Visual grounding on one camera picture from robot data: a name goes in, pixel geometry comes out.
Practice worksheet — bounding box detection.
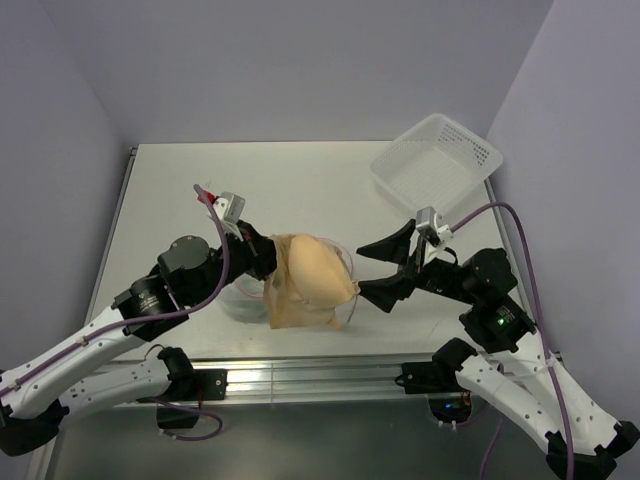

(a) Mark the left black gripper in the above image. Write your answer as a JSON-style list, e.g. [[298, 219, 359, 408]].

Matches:
[[187, 218, 295, 306]]

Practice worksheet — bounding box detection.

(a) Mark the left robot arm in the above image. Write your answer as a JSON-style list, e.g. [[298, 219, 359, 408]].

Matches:
[[1, 222, 276, 456]]

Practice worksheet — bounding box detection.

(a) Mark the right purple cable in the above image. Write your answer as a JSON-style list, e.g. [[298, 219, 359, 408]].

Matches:
[[449, 200, 576, 480]]

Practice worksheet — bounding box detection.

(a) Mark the beige bra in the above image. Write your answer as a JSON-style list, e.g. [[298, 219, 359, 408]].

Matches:
[[263, 234, 360, 329]]

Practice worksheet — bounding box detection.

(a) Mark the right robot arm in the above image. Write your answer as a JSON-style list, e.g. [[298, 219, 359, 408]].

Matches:
[[357, 221, 639, 479]]

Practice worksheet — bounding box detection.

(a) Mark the white mesh laundry bag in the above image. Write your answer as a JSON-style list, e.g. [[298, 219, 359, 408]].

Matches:
[[219, 237, 357, 328]]

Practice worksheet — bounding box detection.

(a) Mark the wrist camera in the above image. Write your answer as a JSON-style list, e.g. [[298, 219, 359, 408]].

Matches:
[[415, 206, 453, 247], [198, 191, 246, 224]]

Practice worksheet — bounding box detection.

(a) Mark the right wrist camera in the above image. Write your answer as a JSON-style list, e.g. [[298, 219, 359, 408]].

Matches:
[[415, 206, 453, 247]]

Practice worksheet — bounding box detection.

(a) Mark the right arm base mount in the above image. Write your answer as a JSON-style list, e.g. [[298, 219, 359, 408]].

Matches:
[[394, 361, 473, 427]]

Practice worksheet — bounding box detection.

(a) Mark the white plastic basket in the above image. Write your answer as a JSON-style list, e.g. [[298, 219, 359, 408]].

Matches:
[[369, 114, 503, 215]]

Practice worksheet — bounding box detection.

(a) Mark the aluminium table frame rail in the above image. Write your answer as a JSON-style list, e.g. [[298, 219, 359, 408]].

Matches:
[[47, 352, 574, 409]]

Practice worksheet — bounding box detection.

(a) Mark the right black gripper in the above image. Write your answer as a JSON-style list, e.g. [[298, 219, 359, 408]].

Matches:
[[345, 216, 477, 309]]

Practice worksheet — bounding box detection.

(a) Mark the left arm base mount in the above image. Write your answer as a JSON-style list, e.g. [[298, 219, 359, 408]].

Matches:
[[156, 368, 228, 431]]

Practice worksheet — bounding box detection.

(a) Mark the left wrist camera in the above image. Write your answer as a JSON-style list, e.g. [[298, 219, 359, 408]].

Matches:
[[198, 191, 246, 224]]

